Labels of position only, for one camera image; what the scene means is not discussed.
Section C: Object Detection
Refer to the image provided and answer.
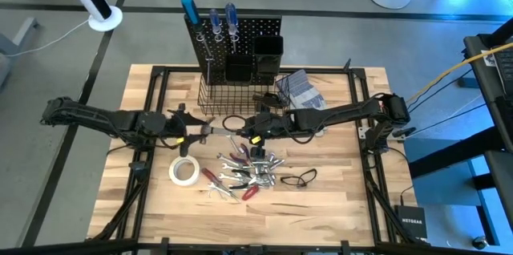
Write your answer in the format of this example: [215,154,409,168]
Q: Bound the blue-handled screwdriver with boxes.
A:
[208,8,224,43]
[224,2,240,54]

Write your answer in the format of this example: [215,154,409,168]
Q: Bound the grey striped work glove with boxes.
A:
[275,69,332,136]

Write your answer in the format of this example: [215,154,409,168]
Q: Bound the black desk base beam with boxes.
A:
[404,126,513,248]

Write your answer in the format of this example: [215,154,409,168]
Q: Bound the yellow cable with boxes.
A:
[404,41,513,106]

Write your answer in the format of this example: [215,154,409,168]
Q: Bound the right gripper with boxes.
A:
[236,92,298,160]

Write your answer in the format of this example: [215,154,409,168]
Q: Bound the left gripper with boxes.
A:
[160,102,209,159]

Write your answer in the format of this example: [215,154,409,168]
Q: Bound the black metal pegboard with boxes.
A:
[184,14,283,87]

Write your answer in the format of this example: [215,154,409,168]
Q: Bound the grey furniture leg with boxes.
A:
[0,17,39,87]

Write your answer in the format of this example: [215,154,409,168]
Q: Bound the black connector block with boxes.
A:
[127,160,150,184]

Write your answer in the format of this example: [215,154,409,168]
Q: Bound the white masking tape roll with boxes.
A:
[168,154,200,187]

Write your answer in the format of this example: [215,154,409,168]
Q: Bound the black wire basket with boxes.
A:
[196,72,290,118]

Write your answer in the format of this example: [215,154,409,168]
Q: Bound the tall black bin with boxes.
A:
[252,34,284,79]

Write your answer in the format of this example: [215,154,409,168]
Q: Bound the short black bin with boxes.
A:
[224,54,254,84]

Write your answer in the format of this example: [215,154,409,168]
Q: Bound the teal-handled screwdriver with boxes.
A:
[180,0,213,63]

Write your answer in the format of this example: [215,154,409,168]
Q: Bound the black desk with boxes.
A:
[463,17,513,152]

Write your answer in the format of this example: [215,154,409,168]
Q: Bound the white floor cable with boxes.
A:
[6,17,92,58]

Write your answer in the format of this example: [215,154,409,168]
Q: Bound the black Netgear network switch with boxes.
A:
[393,204,428,241]

